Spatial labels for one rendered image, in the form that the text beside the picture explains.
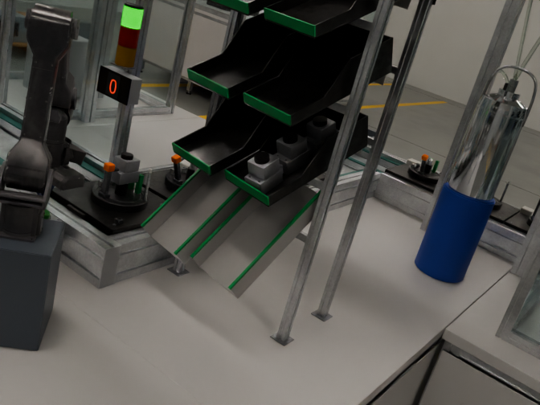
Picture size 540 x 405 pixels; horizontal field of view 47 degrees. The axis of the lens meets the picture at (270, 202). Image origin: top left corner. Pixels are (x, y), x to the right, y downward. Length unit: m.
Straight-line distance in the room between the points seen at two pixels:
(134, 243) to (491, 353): 0.91
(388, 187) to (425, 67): 10.08
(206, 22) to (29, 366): 5.87
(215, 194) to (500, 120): 0.84
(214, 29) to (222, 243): 5.54
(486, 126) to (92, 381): 1.22
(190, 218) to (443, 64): 11.12
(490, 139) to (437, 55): 10.58
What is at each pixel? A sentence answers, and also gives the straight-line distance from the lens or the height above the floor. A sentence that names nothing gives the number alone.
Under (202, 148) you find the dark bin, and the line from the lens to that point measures 1.35.
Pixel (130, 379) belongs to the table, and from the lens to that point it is 1.21.
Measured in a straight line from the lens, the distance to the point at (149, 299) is 1.44.
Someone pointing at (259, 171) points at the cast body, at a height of 1.24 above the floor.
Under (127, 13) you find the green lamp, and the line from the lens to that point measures 1.69.
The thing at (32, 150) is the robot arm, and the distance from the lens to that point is 1.16.
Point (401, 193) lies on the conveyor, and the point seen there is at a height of 0.92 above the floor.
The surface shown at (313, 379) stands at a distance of 1.33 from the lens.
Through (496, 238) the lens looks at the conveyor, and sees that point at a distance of 2.35.
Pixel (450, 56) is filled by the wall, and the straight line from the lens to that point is 12.31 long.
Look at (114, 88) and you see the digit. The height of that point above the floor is 1.20.
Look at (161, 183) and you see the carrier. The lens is 1.76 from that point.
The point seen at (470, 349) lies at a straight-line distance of 1.71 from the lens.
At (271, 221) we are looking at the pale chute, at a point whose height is 1.11.
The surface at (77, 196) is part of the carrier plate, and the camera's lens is 1.60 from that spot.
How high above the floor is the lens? 1.62
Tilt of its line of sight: 21 degrees down
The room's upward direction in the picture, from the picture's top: 15 degrees clockwise
